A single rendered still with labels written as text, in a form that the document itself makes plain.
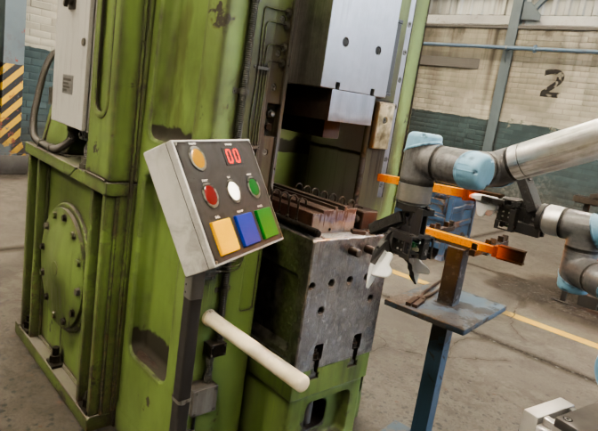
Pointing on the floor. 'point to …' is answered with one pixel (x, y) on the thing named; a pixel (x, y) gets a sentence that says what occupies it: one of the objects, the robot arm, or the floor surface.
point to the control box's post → (187, 349)
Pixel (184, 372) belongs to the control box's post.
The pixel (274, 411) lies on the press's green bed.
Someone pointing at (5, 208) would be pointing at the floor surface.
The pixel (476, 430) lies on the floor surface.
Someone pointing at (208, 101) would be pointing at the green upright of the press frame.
